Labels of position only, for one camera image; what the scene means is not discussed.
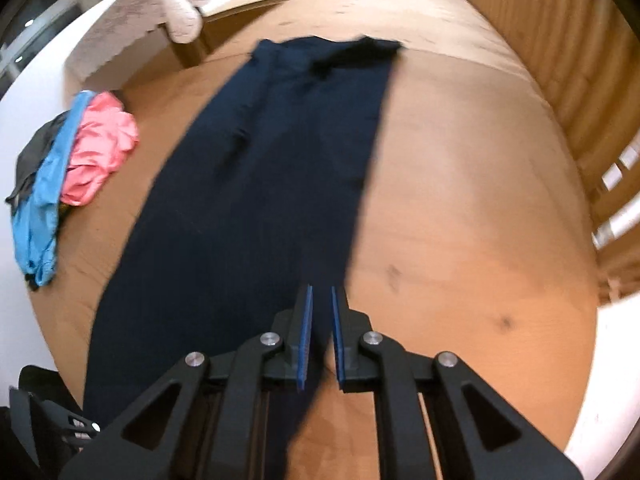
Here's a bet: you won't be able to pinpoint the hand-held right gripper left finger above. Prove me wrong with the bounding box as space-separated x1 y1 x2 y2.
60 284 314 480

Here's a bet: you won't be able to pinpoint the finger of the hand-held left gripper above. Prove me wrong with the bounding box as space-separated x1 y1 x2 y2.
46 404 103 454

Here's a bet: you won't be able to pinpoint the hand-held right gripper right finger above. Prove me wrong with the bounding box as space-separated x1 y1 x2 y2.
331 285 583 480

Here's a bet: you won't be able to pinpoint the navy blue pants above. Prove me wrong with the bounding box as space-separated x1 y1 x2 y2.
82 35 405 480

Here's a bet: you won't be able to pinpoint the light blue garment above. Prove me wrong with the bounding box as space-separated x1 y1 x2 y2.
11 90 96 287

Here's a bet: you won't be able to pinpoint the dark grey garment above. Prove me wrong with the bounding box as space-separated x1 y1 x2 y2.
5 110 76 291

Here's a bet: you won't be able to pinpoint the pink garment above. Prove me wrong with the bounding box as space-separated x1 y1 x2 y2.
60 91 141 207

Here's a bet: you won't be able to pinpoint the wooden slatted railing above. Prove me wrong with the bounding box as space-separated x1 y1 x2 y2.
459 0 640 306

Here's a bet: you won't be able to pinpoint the dark window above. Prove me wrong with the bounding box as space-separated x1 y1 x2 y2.
0 0 121 96

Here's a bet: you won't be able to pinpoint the wooden furniture frame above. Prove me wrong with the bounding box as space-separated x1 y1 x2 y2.
165 0 301 69

